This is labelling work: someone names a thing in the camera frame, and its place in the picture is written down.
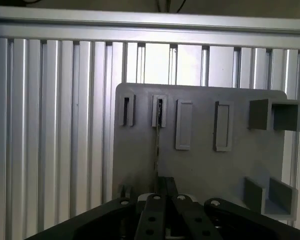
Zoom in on gray plastic parts rack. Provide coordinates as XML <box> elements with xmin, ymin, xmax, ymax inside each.
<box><xmin>111</xmin><ymin>82</ymin><xmax>300</xmax><ymax>221</ymax></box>

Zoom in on aluminium frame rail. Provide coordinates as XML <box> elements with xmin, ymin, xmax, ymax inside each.
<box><xmin>0</xmin><ymin>5</ymin><xmax>300</xmax><ymax>52</ymax></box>

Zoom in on black cable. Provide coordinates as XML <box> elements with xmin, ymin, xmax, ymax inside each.
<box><xmin>153</xmin><ymin>0</ymin><xmax>189</xmax><ymax>14</ymax></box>

